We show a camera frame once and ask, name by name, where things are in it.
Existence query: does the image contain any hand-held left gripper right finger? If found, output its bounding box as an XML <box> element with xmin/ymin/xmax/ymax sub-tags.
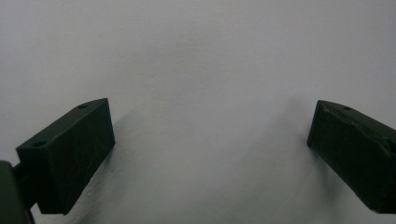
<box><xmin>306</xmin><ymin>99</ymin><xmax>396</xmax><ymax>215</ymax></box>

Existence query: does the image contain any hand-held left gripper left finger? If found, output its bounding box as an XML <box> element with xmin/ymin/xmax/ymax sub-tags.
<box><xmin>15</xmin><ymin>97</ymin><xmax>117</xmax><ymax>216</ymax></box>

